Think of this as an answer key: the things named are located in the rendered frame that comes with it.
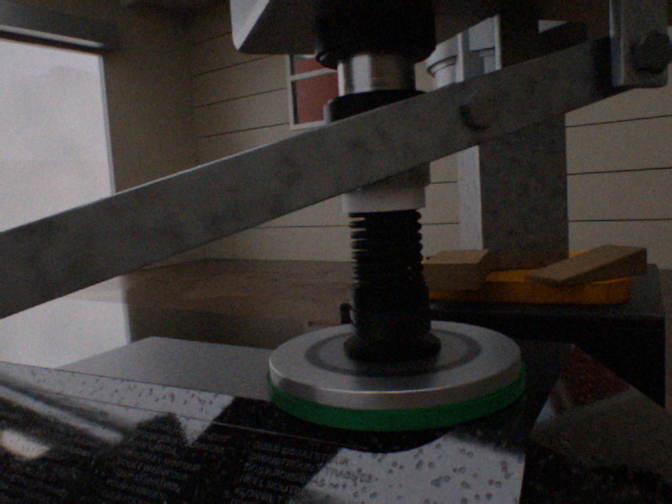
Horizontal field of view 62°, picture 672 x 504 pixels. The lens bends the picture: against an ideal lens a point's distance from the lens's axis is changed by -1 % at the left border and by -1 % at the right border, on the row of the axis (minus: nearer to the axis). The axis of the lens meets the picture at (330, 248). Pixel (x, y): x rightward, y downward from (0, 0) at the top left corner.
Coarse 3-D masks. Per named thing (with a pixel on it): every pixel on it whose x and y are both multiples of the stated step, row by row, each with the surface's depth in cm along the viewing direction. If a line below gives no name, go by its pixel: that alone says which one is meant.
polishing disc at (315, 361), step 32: (288, 352) 50; (320, 352) 49; (448, 352) 47; (480, 352) 46; (512, 352) 46; (288, 384) 43; (320, 384) 41; (352, 384) 41; (384, 384) 40; (416, 384) 40; (448, 384) 39; (480, 384) 40
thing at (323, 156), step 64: (576, 64) 46; (640, 64) 44; (320, 128) 39; (384, 128) 41; (448, 128) 42; (512, 128) 44; (128, 192) 36; (192, 192) 37; (256, 192) 38; (320, 192) 40; (0, 256) 33; (64, 256) 35; (128, 256) 36
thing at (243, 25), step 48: (240, 0) 47; (288, 0) 39; (336, 0) 39; (384, 0) 40; (432, 0) 41; (480, 0) 41; (240, 48) 52; (288, 48) 52; (336, 48) 43; (384, 48) 43; (432, 48) 46
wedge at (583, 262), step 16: (576, 256) 110; (592, 256) 107; (608, 256) 104; (624, 256) 102; (640, 256) 103; (544, 272) 105; (560, 272) 102; (576, 272) 100; (592, 272) 100; (608, 272) 101; (624, 272) 102; (640, 272) 103
